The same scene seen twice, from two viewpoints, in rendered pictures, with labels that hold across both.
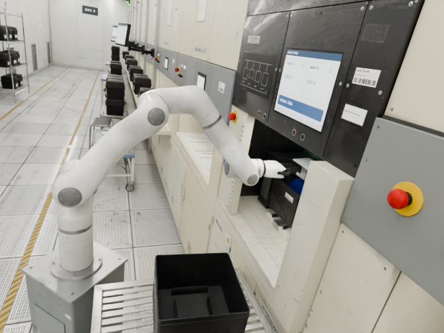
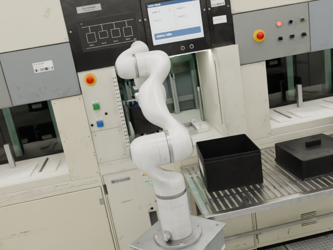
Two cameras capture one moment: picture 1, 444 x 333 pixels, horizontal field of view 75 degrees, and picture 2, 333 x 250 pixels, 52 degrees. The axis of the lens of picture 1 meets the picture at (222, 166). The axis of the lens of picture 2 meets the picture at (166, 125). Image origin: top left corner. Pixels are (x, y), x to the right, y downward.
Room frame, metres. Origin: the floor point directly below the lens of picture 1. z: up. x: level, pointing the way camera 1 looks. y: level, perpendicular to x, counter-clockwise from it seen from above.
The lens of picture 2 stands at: (0.56, 1.65, 1.53)
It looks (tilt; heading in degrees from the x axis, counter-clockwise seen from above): 15 degrees down; 287
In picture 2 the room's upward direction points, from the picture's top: 10 degrees counter-clockwise
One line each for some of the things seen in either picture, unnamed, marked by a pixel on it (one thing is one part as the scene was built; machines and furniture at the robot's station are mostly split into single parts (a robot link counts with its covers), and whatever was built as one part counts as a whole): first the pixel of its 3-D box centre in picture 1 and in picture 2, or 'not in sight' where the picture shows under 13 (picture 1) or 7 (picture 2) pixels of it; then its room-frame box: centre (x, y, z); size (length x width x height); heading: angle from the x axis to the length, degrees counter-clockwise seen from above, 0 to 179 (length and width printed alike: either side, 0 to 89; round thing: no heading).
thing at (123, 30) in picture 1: (135, 40); not in sight; (4.08, 1.39, 1.59); 0.50 x 0.41 x 0.36; 112
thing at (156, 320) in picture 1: (195, 300); (227, 161); (0.75, 0.01, 0.85); 0.28 x 0.28 x 0.17; 17
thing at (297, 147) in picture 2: not in sight; (313, 152); (0.32, -0.09, 0.83); 0.29 x 0.29 x 0.13; 24
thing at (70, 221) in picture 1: (75, 193); (157, 164); (0.95, 0.53, 1.07); 0.19 x 0.12 x 0.24; 22
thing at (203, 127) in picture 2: not in sight; (190, 127); (1.03, -0.50, 0.89); 0.22 x 0.21 x 0.04; 112
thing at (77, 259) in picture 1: (76, 244); (174, 213); (0.92, 0.52, 0.85); 0.19 x 0.19 x 0.18
